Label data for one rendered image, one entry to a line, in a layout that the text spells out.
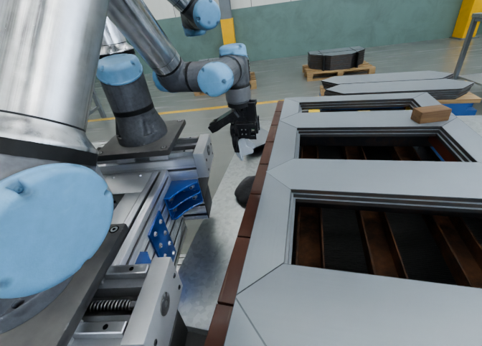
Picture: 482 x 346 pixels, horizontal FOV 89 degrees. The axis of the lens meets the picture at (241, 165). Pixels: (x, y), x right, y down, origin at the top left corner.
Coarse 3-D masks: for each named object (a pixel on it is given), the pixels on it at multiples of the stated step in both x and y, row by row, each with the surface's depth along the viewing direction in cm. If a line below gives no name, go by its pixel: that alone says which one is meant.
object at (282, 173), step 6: (288, 162) 89; (276, 168) 87; (282, 168) 87; (288, 168) 86; (276, 174) 84; (282, 174) 83; (288, 174) 83; (282, 180) 81; (288, 180) 80; (288, 186) 78
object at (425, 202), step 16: (304, 128) 112; (320, 128) 110; (336, 128) 109; (352, 128) 107; (368, 128) 105; (384, 128) 104; (400, 128) 102; (416, 128) 101; (432, 128) 100; (448, 144) 92; (464, 160) 82; (304, 192) 76; (320, 192) 75; (336, 192) 74; (352, 192) 72; (416, 208) 69; (432, 208) 68; (448, 208) 67; (464, 208) 66; (480, 208) 65; (288, 224) 66; (288, 240) 62; (288, 256) 60
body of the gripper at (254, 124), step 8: (232, 104) 72; (240, 104) 72; (248, 104) 73; (240, 112) 75; (248, 112) 74; (256, 112) 75; (240, 120) 76; (248, 120) 75; (256, 120) 76; (232, 128) 76; (240, 128) 76; (248, 128) 75; (256, 128) 79; (240, 136) 79; (248, 136) 78
